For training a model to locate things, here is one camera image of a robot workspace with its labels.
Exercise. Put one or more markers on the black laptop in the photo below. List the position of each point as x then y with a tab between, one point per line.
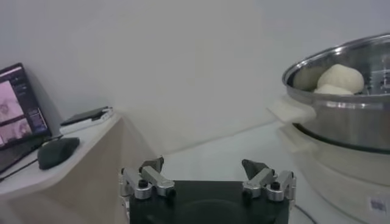
18	106

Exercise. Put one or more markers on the black computer mouse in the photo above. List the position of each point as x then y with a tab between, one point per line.
58	152

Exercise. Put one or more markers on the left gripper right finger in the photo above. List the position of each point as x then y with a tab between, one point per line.
259	179

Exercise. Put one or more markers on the white power bank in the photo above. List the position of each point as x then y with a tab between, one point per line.
91	124

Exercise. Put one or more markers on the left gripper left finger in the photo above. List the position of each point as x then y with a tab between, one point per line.
158	179

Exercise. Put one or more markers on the black smartphone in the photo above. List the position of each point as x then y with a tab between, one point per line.
83	115

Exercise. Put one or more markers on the white steamed baozi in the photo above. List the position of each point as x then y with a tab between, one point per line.
342	77
332	90

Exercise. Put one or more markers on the perforated steel steamer basket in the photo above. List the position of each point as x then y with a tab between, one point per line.
350	128

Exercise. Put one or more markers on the white side table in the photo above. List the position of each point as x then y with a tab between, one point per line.
76	182

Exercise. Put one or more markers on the round glass pot lid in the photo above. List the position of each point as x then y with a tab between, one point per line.
297	219

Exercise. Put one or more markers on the cream electric cooker pot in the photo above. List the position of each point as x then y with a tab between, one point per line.
335	182

